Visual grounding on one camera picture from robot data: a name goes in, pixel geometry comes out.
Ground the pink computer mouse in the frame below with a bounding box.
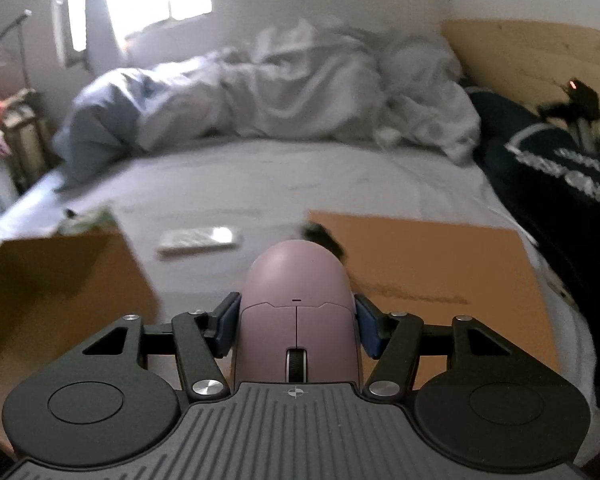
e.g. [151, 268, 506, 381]
[232, 240, 362, 386]

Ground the orange box lid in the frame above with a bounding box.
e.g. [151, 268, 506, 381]
[309, 211, 560, 370]

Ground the white remote control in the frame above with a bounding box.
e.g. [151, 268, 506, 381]
[157, 226, 242, 256]

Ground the grey bed sheet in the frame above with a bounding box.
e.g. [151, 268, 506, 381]
[0, 138, 596, 461]

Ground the open brown cardboard box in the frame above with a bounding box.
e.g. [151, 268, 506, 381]
[0, 233, 159, 453]

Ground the green flat packet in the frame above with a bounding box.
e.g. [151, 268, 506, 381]
[55, 206, 119, 236]

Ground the black printed garment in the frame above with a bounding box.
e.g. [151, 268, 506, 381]
[466, 86, 600, 408]

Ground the grey crumpled duvet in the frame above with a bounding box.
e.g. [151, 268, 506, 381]
[53, 18, 480, 185]

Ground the black device with red light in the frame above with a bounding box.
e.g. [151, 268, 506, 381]
[536, 78, 600, 156]

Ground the wooden headboard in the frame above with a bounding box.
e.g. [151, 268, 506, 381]
[441, 20, 600, 110]

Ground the black clothes rack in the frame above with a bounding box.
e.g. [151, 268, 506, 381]
[0, 9, 32, 88]

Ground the window with frame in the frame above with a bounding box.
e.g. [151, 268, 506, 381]
[50, 0, 212, 75]

